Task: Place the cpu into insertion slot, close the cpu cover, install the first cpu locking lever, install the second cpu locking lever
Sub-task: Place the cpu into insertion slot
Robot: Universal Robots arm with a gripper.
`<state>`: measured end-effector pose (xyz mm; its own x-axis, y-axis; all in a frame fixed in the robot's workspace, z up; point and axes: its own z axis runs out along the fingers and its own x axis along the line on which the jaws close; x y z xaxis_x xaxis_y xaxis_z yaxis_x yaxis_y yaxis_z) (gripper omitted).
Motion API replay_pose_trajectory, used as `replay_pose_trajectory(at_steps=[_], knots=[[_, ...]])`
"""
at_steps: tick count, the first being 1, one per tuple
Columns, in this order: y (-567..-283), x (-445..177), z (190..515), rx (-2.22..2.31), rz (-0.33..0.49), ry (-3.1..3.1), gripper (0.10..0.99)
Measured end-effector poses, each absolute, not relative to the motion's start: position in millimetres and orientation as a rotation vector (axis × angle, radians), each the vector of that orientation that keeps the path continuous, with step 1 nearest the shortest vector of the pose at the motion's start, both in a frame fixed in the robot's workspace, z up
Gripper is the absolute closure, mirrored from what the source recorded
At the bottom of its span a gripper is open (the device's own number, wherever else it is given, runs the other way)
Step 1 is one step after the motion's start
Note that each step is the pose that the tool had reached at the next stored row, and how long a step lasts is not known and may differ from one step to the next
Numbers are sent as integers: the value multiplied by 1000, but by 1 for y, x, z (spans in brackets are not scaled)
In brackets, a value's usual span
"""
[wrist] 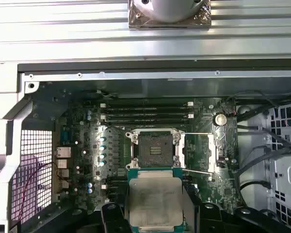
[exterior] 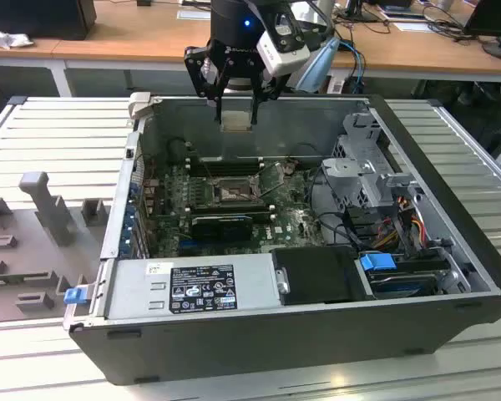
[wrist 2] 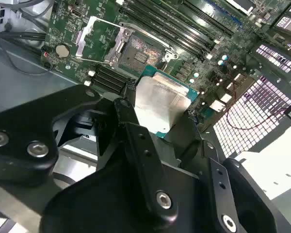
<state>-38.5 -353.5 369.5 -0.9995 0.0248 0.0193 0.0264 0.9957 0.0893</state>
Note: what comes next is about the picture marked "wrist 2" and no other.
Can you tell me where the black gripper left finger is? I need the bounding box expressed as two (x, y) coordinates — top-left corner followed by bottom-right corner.
(0, 79), (178, 224)

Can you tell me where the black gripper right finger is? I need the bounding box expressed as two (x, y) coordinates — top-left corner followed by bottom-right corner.
(164, 113), (291, 233)

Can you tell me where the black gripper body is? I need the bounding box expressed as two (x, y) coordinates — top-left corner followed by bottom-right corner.
(40, 106), (218, 233)

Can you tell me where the metal socket cover frame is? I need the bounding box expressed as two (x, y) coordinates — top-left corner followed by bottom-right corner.
(71, 16), (131, 67)

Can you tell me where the silver CPU green edge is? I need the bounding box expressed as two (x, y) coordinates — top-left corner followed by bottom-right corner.
(133, 65), (200, 140)

